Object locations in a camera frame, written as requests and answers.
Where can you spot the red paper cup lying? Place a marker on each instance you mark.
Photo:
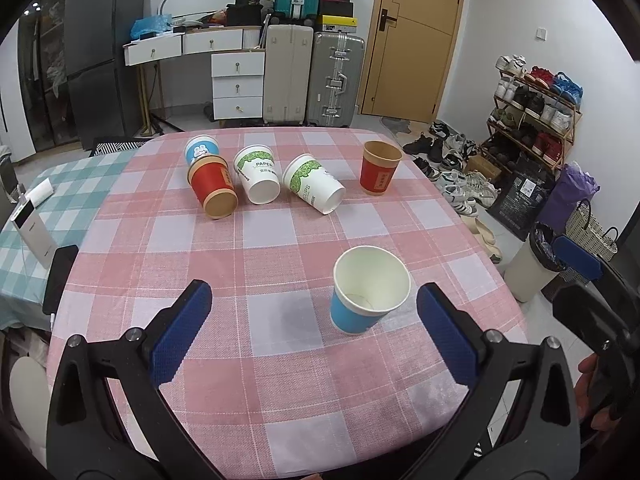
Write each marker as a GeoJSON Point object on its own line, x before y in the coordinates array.
{"type": "Point", "coordinates": [211, 183]}

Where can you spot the white trash bin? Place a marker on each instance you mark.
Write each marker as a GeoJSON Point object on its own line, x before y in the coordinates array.
{"type": "Point", "coordinates": [534, 266]}

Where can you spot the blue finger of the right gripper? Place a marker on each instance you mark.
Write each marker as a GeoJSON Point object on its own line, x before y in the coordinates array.
{"type": "Point", "coordinates": [584, 263]}

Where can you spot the stacked shoe boxes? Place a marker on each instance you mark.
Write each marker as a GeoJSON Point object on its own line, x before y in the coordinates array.
{"type": "Point", "coordinates": [337, 16]}

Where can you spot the white drawer desk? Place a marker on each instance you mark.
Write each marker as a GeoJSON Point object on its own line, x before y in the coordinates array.
{"type": "Point", "coordinates": [236, 64]}

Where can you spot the blue rabbit paper cup lying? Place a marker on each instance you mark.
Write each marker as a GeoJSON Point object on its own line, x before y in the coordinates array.
{"type": "Point", "coordinates": [198, 147]}

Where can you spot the purple bag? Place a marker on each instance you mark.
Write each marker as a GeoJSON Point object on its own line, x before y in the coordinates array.
{"type": "Point", "coordinates": [573, 186]}

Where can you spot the shoe rack with shoes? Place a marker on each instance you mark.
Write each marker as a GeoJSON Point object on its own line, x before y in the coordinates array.
{"type": "Point", "coordinates": [535, 116]}

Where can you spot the pink checkered tablecloth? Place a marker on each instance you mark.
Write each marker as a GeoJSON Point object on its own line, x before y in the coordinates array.
{"type": "Point", "coordinates": [269, 387]}

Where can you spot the blue white paper cup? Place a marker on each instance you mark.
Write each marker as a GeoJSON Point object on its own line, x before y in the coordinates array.
{"type": "Point", "coordinates": [368, 283]}

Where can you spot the red brown paper cup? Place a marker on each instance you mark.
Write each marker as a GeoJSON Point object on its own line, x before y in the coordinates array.
{"type": "Point", "coordinates": [379, 163]}

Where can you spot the beige suitcase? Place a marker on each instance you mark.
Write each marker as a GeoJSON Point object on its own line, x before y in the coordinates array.
{"type": "Point", "coordinates": [287, 67]}

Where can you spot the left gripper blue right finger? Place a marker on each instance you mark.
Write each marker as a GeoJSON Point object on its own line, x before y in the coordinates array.
{"type": "Point", "coordinates": [456, 336]}

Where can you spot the wooden door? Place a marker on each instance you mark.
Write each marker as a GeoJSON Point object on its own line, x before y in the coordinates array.
{"type": "Point", "coordinates": [409, 53]}

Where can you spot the white green paper cup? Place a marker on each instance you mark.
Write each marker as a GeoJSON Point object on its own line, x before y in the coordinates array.
{"type": "Point", "coordinates": [306, 178]}
{"type": "Point", "coordinates": [258, 174]}

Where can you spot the teal checkered tablecloth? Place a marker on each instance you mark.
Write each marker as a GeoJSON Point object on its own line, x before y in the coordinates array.
{"type": "Point", "coordinates": [79, 189]}

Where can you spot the black smartphone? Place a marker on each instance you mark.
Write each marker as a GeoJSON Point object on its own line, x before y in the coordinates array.
{"type": "Point", "coordinates": [61, 265]}

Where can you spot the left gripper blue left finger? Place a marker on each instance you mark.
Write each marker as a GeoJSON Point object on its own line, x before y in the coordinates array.
{"type": "Point", "coordinates": [172, 331]}

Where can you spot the glass door cabinet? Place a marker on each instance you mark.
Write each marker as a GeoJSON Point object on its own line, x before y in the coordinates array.
{"type": "Point", "coordinates": [42, 72]}

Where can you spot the silver suitcase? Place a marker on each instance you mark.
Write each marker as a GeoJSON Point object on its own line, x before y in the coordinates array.
{"type": "Point", "coordinates": [335, 70]}

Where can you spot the black shopping bag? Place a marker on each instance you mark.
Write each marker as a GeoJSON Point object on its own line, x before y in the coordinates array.
{"type": "Point", "coordinates": [521, 200]}

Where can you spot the white power bank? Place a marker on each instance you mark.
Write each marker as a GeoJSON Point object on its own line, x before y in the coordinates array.
{"type": "Point", "coordinates": [34, 233]}

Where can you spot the woven basket bag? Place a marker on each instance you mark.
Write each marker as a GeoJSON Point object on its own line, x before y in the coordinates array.
{"type": "Point", "coordinates": [586, 231]}

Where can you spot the blue plastic bag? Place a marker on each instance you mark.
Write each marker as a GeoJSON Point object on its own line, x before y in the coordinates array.
{"type": "Point", "coordinates": [151, 26]}

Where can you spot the black refrigerator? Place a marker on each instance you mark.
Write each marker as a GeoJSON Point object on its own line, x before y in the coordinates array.
{"type": "Point", "coordinates": [103, 89]}

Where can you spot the white green paper cup right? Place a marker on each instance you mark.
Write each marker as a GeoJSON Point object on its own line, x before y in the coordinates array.
{"type": "Point", "coordinates": [306, 178]}

